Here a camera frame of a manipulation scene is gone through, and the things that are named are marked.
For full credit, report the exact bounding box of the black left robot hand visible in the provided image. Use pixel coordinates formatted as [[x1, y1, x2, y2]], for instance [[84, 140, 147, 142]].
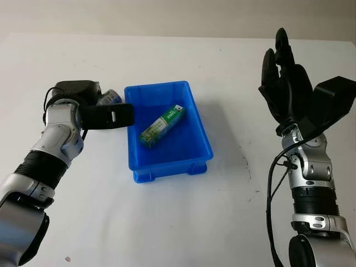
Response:
[[52, 80, 103, 108]]

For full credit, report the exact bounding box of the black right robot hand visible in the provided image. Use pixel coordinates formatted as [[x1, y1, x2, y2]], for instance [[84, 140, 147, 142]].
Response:
[[258, 27, 314, 127]]

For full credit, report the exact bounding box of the blue white packet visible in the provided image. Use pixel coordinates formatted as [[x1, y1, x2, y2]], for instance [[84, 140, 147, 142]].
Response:
[[97, 88, 123, 106]]

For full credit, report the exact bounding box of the blue plastic tray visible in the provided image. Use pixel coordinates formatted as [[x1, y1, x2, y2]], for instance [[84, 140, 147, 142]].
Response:
[[123, 80, 215, 185]]

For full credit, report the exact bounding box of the green and white carton box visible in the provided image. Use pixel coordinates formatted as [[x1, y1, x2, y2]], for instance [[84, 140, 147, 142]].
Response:
[[139, 103, 187, 149]]

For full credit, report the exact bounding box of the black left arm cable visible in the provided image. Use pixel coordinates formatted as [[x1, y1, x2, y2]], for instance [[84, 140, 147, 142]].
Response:
[[41, 86, 61, 125]]

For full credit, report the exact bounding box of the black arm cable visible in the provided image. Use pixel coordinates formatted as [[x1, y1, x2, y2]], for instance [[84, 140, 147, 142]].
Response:
[[41, 86, 61, 125], [265, 133, 320, 267]]

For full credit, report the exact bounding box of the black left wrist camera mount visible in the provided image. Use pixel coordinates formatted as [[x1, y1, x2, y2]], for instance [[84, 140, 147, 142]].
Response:
[[78, 103, 135, 131]]

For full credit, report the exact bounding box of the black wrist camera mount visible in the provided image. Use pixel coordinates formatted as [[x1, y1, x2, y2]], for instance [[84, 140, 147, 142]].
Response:
[[298, 76, 356, 140], [78, 103, 135, 131]]

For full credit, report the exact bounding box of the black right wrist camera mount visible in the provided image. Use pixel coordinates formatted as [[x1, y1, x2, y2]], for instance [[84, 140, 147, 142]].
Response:
[[298, 76, 356, 140]]

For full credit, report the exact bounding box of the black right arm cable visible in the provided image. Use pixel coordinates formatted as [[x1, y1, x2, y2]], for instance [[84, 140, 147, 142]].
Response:
[[265, 133, 320, 267]]

